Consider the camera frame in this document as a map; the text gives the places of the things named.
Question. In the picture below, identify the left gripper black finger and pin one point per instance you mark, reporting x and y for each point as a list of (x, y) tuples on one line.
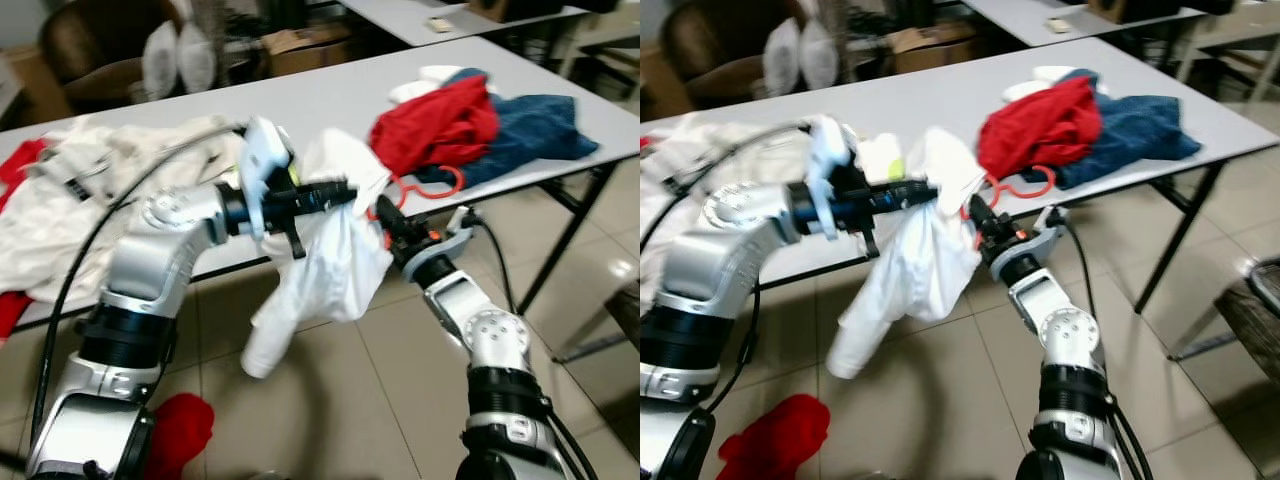
[(333, 188), (912, 188), (333, 202), (912, 203)]

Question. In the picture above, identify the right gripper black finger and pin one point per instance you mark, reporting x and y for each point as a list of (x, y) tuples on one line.
[(978, 220), (387, 218), (988, 210), (397, 208)]

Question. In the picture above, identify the red plastic hanger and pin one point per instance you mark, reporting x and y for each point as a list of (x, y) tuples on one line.
[(1048, 185), (455, 185)]

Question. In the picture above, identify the white cartoon print T-shirt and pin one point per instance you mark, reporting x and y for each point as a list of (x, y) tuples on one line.
[(330, 270), (920, 270)]

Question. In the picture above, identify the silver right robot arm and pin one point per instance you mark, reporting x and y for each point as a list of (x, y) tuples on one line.
[(1065, 335), (495, 340)]

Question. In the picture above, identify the white table black legs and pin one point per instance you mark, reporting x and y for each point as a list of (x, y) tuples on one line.
[(320, 100), (930, 90)]

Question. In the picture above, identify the brown cardboard box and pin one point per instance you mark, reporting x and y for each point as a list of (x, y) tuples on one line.
[(930, 48), (305, 52)]

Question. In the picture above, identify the white fabric bag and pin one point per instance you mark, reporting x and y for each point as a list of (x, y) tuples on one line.
[(160, 60), (784, 58), (197, 58), (820, 55)]

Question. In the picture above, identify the blue jeans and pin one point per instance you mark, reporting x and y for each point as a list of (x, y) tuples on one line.
[(540, 130), (1140, 130)]

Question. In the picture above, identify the grey office table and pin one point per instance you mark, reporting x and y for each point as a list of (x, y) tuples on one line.
[(420, 12), (1030, 12)]

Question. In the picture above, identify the brown armchair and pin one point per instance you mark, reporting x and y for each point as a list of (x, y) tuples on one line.
[(710, 45), (90, 50)]

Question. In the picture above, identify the brown wooden speaker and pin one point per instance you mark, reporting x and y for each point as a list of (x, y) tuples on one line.
[(515, 8), (1135, 8)]

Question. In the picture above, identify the red cloth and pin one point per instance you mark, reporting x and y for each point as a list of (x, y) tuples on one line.
[(780, 440), (185, 430)]

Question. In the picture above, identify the red and white garment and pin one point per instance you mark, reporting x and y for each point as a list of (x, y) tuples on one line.
[(15, 170)]

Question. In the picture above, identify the small white table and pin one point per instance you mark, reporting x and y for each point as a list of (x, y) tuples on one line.
[(610, 30), (1235, 28)]

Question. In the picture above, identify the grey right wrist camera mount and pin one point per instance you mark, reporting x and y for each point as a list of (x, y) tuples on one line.
[(1045, 240), (455, 240)]

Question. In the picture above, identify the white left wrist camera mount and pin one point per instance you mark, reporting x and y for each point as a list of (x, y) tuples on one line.
[(262, 160), (825, 160)]

